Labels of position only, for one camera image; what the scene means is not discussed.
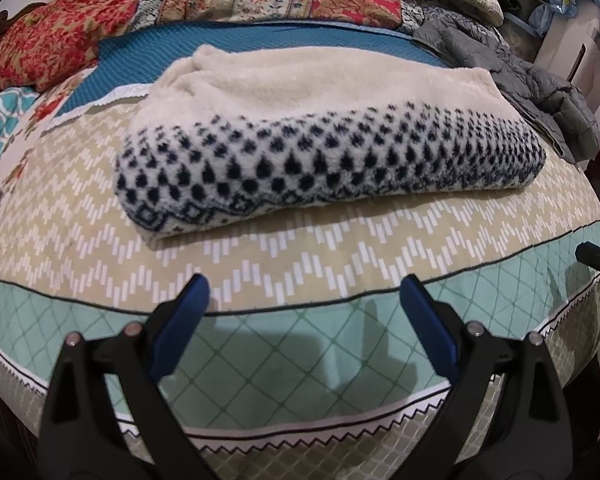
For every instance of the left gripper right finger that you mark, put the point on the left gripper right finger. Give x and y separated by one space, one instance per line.
504 417

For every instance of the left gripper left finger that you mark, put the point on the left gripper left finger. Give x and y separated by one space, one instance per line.
80 435

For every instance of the cream fleece patterned sweater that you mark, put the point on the cream fleece patterned sweater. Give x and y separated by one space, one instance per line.
223 137

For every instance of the grey puffer jacket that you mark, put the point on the grey puffer jacket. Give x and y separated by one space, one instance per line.
550 104

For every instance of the patterned bedspread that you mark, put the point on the patterned bedspread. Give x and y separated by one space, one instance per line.
305 366

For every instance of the white floral sheet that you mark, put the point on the white floral sheet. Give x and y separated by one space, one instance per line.
30 128

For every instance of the teal blue blanket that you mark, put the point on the teal blue blanket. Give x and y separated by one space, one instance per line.
140 58

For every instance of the red floral quilt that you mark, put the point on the red floral quilt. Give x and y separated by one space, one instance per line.
55 41

